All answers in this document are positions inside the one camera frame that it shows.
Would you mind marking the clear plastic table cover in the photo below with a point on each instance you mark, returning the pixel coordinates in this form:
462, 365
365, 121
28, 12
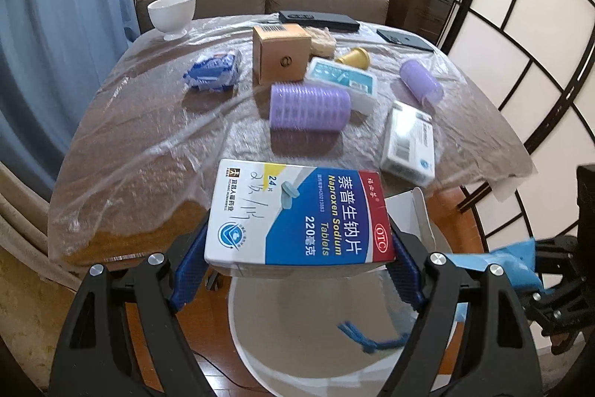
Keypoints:
153, 136

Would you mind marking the white barcode medicine box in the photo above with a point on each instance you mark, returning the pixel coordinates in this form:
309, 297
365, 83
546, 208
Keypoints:
409, 146

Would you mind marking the white footed bowl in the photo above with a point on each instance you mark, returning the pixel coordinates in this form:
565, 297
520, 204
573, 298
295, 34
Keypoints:
171, 13

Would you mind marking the white box with teal label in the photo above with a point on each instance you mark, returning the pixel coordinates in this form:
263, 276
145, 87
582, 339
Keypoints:
344, 78

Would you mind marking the black table leg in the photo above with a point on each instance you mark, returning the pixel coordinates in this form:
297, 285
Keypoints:
214, 281

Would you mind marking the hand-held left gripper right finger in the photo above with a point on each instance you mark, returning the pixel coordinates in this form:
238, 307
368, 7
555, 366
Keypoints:
409, 276

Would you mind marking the large purple hair roller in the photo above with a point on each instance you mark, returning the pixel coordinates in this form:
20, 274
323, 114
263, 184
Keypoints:
309, 107

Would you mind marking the white round trash bin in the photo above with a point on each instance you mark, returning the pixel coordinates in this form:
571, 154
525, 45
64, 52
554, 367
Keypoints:
288, 322

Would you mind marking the beige draped fabric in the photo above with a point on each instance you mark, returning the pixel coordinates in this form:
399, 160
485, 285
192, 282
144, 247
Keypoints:
23, 215

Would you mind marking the small purple hair roller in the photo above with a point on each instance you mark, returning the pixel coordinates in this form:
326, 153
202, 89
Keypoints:
420, 80

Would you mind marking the blue curtain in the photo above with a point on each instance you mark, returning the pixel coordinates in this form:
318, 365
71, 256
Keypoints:
60, 29

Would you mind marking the brown cardboard box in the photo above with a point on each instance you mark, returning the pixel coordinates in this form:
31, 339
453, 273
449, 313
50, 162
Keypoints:
281, 53

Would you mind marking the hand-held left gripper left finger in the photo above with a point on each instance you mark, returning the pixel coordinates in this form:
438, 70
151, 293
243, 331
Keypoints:
186, 271

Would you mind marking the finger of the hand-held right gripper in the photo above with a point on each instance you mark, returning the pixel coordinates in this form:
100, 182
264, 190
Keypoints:
562, 313
562, 246

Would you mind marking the beige paper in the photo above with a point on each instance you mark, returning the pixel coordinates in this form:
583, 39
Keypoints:
323, 41

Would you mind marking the blue white red medicine box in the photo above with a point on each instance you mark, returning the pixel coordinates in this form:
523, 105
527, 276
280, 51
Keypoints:
302, 215

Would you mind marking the blue white tissue packet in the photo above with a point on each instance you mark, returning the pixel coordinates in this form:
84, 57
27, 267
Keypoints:
213, 69

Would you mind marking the black slim device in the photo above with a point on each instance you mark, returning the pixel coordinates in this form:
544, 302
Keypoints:
325, 20

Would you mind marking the black framed folding screen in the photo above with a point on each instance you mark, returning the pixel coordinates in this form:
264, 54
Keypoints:
534, 53

